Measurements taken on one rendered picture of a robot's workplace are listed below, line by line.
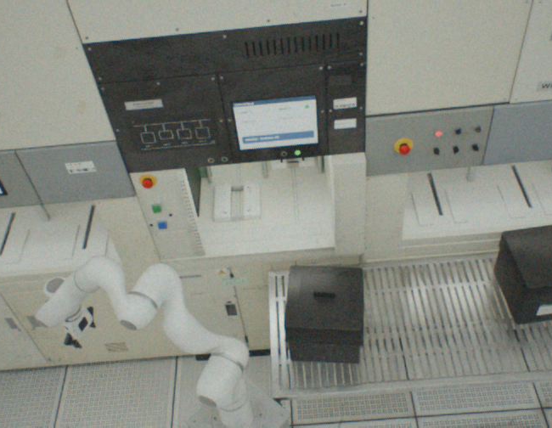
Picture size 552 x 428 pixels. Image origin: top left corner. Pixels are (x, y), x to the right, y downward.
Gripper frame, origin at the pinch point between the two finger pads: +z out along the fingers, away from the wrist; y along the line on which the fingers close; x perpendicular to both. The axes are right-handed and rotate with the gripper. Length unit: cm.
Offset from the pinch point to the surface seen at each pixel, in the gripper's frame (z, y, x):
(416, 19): -91, 93, -94
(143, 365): 101, 37, 26
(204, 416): 25, -4, -47
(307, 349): 16, 31, -76
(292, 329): 1, 29, -72
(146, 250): 5.6, 46.9, 3.0
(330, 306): 0, 42, -82
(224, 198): 11, 89, -13
